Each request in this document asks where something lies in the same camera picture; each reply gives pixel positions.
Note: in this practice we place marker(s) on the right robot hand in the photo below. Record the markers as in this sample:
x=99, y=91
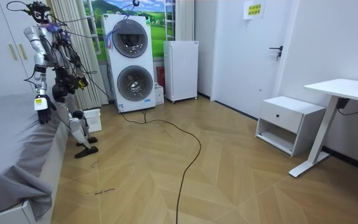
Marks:
x=82, y=83

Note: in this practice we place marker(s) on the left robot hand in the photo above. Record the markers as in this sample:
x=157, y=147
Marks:
x=43, y=109

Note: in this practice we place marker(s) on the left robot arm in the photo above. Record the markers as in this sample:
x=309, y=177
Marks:
x=40, y=59

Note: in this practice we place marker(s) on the beige pleated curtain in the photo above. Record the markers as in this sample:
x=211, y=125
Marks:
x=89, y=77

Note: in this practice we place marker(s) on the robot legs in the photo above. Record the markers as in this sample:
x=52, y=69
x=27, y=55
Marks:
x=77, y=128

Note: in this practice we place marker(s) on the white laundry basket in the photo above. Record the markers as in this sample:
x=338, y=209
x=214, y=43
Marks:
x=93, y=120

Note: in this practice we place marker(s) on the robot body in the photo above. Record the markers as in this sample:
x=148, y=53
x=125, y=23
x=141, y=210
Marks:
x=53, y=46

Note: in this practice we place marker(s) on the white washing machine tower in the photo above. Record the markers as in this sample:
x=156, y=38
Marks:
x=130, y=65

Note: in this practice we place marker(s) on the grey bed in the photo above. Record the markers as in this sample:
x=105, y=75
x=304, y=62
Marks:
x=8, y=146

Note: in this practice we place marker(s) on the white cardboard box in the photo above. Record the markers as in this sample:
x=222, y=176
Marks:
x=159, y=95

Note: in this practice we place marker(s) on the red canister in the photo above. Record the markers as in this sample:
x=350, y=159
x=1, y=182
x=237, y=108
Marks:
x=161, y=76

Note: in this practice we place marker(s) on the white fridge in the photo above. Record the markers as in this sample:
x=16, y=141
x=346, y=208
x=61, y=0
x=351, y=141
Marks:
x=181, y=71

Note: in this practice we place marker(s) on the white pleated curtain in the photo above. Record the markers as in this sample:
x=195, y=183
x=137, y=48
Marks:
x=184, y=20

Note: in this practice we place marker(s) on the white door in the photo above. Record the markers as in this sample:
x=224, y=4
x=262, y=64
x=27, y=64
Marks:
x=247, y=62

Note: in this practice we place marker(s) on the white yellow paper sign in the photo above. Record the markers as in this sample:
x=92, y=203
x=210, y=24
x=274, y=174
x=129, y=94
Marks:
x=253, y=9

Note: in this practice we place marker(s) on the white nightstand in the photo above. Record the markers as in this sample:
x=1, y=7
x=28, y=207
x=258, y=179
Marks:
x=286, y=124

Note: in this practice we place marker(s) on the black power adapter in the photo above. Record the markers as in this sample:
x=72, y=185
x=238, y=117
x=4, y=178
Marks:
x=342, y=103

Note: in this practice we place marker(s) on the white desk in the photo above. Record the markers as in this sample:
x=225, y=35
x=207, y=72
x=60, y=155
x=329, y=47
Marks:
x=346, y=88

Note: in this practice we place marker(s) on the landscape wall poster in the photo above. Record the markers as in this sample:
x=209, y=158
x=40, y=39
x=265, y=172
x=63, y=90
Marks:
x=158, y=28

